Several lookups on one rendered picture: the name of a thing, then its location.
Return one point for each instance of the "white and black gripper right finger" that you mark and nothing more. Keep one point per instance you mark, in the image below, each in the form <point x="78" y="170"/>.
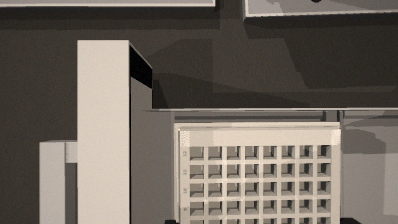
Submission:
<point x="348" y="221"/>

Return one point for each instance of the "white multiwell plate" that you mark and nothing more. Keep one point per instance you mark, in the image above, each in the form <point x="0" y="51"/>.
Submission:
<point x="220" y="158"/>

